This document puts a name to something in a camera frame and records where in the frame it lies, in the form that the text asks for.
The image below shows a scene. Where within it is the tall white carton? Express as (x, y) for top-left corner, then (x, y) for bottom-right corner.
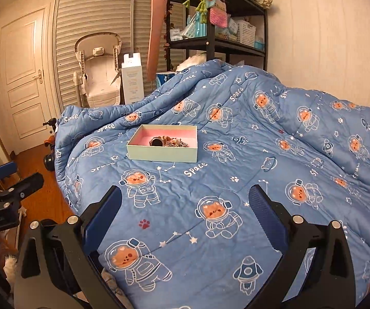
(121, 52), (145, 105)

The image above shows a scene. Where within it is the cream panel door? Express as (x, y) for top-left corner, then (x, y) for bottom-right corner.
(0, 6), (54, 156)

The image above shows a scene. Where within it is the orange ride-on toy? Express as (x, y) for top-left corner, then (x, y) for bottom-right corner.
(42, 118), (60, 172)

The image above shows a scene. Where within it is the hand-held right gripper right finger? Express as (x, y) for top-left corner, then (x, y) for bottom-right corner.
(246, 185), (356, 309)

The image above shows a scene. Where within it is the white fluffy plush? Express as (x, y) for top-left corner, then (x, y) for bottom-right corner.
(175, 54), (207, 72)

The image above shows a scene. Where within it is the silver chain necklace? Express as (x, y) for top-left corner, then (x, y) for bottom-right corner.
(163, 138), (191, 149)

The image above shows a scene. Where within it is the black metal shelf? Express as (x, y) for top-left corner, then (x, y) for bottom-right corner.
(165, 0), (268, 72)

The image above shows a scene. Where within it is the pink board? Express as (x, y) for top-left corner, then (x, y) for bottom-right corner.
(146, 0), (174, 82)

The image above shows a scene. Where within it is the blue astronaut print blanket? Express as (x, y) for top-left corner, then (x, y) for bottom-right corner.
(54, 59), (370, 309)

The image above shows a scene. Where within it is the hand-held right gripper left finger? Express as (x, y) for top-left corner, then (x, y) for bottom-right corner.
(13, 185), (123, 309)

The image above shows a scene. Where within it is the mint green jewelry box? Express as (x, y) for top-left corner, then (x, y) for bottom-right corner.
(126, 124), (199, 163)

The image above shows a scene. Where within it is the pink knitted bag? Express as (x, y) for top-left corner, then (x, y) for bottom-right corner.
(209, 4), (229, 28)

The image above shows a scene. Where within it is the white plastic basket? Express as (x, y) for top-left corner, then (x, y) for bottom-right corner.
(234, 19), (257, 47)

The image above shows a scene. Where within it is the white baby high chair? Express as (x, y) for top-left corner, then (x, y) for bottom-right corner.
(73, 32), (123, 108)

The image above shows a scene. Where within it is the louvered closet door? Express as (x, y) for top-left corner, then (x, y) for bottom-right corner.
(51, 0), (186, 110)

